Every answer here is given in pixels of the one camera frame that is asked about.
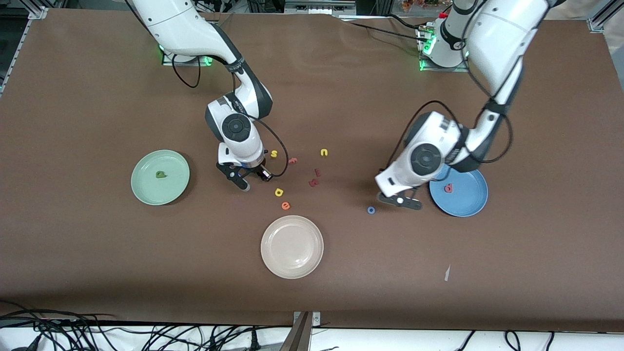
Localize green plate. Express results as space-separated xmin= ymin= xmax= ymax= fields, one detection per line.
xmin=131 ymin=149 xmax=191 ymax=206

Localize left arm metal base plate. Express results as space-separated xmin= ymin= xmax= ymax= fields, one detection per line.
xmin=418 ymin=25 xmax=471 ymax=73

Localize small metal bracket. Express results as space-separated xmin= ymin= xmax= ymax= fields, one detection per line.
xmin=292 ymin=311 xmax=322 ymax=329

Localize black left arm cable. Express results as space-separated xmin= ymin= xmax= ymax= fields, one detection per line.
xmin=387 ymin=0 xmax=513 ymax=169

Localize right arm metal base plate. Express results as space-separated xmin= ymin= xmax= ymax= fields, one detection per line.
xmin=162 ymin=46 xmax=216 ymax=67

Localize brown paper table cover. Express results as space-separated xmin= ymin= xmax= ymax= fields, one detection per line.
xmin=0 ymin=8 xmax=624 ymax=333

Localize thin black base cable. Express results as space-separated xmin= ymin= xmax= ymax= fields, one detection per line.
xmin=388 ymin=14 xmax=428 ymax=31
xmin=347 ymin=21 xmax=422 ymax=39

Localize grey metal box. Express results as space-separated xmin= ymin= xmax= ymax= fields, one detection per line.
xmin=285 ymin=0 xmax=357 ymax=16

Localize grey aluminium rail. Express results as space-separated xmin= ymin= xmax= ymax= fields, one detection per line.
xmin=0 ymin=19 xmax=30 ymax=94

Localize blue plate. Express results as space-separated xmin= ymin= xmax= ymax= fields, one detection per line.
xmin=429 ymin=165 xmax=488 ymax=217

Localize grey metal beam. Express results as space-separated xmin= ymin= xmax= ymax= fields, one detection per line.
xmin=280 ymin=312 xmax=313 ymax=351

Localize beige plate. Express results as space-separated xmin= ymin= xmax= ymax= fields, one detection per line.
xmin=260 ymin=215 xmax=324 ymax=279

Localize orange flowers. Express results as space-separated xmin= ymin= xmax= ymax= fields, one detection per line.
xmin=402 ymin=0 xmax=440 ymax=12

